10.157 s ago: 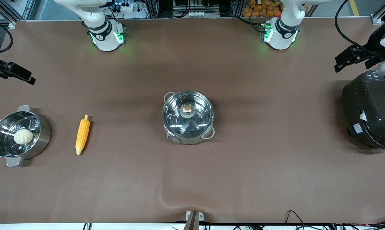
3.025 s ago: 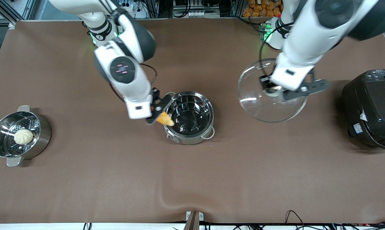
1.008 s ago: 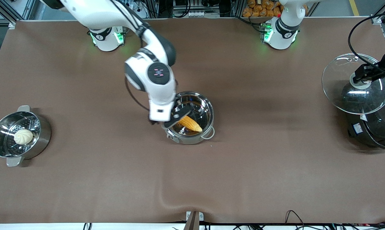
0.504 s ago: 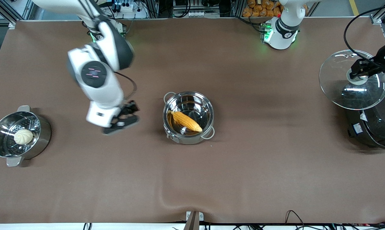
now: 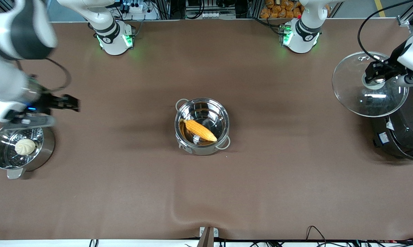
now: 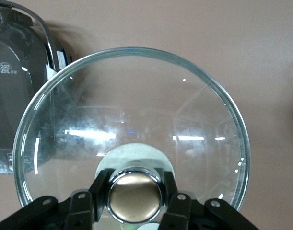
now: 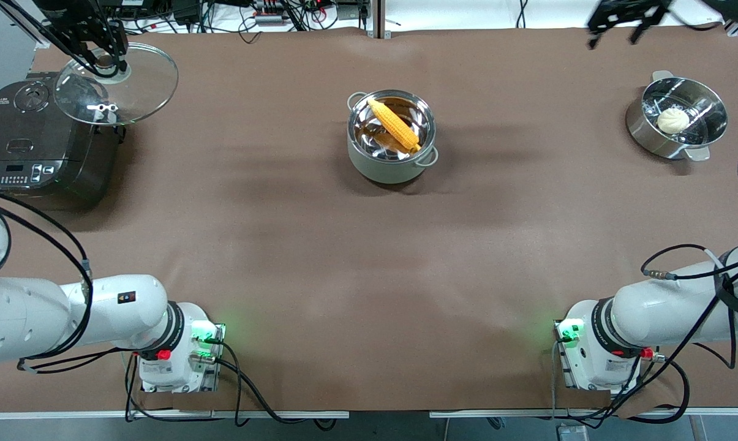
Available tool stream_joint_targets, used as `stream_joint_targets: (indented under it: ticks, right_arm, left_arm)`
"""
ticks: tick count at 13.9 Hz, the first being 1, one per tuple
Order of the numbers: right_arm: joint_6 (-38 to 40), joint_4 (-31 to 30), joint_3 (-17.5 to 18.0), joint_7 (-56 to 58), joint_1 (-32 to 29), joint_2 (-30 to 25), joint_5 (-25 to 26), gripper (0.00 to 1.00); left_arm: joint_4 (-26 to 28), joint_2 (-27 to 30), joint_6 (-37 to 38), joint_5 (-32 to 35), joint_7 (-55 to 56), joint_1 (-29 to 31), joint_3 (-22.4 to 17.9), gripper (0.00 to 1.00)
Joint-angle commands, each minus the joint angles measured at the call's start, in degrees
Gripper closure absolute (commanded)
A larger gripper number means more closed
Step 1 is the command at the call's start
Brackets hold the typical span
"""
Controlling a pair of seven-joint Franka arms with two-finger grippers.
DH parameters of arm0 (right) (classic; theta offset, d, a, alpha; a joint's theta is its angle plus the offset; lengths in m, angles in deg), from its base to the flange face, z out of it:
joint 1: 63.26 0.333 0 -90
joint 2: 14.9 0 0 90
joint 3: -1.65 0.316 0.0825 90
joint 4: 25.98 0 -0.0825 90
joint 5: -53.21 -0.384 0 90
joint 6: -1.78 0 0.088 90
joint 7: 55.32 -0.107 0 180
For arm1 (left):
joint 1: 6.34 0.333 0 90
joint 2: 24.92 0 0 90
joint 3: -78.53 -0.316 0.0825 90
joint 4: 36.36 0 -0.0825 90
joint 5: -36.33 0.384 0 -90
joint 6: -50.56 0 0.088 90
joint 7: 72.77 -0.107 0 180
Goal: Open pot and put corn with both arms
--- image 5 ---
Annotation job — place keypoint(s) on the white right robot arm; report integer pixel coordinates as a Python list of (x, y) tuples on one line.
[(7, 31)]

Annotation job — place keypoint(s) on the aluminium frame profile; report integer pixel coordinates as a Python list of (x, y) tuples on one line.
[(412, 17)]

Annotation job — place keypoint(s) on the steel steamer pot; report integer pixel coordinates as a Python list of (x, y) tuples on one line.
[(47, 147)]

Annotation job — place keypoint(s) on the yellow corn cob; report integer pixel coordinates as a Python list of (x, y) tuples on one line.
[(199, 129)]

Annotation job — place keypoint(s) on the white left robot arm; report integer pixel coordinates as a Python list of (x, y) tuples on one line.
[(304, 43)]

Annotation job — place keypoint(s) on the white steamed bun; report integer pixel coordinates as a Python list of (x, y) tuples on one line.
[(25, 146)]

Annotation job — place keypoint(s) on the white power strip with plugs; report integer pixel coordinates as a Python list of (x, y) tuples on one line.
[(137, 10)]

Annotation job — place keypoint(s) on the black rice cooker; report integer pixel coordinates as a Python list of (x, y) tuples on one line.
[(410, 137)]

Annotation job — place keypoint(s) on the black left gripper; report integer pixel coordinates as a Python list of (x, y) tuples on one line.
[(388, 66)]

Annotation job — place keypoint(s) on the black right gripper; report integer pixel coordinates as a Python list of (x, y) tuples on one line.
[(49, 102)]

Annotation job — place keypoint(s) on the metal table edge bracket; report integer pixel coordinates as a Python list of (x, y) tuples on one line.
[(208, 233)]

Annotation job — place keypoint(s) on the glass pot lid with knob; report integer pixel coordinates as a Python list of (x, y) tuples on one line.
[(350, 85)]

